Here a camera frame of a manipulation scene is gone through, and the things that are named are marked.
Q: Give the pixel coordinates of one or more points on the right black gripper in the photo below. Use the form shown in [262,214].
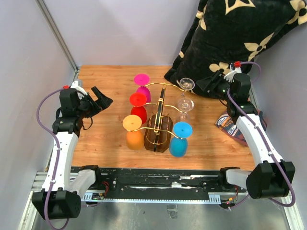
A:
[215,80]

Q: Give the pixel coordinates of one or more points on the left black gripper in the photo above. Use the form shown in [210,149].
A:
[103,101]

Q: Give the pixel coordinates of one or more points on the clear wine glass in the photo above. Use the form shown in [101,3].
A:
[185,105]
[187,84]

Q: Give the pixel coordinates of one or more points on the clear wine glass front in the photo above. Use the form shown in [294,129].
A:
[185,105]

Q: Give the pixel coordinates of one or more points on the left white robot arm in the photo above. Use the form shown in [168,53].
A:
[60,197]

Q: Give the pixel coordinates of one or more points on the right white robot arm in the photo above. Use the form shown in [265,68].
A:
[272,175]

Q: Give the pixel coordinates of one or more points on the red wine glass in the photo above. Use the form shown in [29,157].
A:
[138,100]

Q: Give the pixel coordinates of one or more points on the pink wine glass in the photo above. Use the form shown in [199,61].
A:
[142,80]

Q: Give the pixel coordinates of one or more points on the orange wine glass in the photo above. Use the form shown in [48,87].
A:
[134,137]

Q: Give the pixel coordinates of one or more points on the blue wine glass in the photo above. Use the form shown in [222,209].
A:
[179,144]

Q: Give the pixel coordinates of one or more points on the printed cloth bag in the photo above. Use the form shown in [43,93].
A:
[226,124]

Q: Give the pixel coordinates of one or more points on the black floral blanket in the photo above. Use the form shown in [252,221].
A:
[226,31]

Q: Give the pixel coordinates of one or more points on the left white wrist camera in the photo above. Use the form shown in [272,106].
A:
[77,84]

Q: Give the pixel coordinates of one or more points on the gold wire glass rack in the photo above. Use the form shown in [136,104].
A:
[158,129]

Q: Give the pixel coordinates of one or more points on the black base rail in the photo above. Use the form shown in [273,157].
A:
[132,185]

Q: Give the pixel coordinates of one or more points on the aluminium corner post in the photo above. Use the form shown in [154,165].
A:
[57,34]

